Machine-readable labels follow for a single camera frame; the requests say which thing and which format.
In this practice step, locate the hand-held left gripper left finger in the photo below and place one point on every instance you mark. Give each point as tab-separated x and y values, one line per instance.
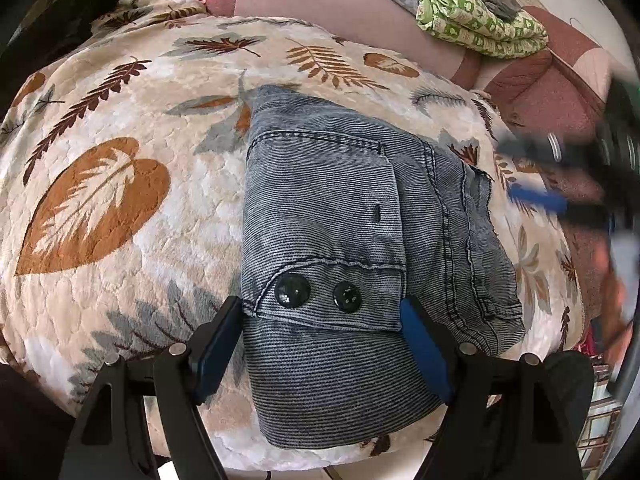
215	355

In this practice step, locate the black garment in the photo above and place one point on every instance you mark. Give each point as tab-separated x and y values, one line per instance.
65	15

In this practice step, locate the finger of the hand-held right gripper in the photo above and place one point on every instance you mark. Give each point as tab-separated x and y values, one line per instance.
545	149
540	200

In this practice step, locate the grey-blue denim pants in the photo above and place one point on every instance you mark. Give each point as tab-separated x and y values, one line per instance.
325	210

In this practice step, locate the cream leaf-printed blanket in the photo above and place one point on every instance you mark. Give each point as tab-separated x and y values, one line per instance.
150	110

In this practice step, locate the green printed cloth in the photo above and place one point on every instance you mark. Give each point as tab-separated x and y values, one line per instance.
465	27

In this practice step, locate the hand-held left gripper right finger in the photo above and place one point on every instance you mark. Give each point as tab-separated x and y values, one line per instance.
425	355

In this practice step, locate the person's right forearm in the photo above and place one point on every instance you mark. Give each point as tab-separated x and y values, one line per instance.
615	295

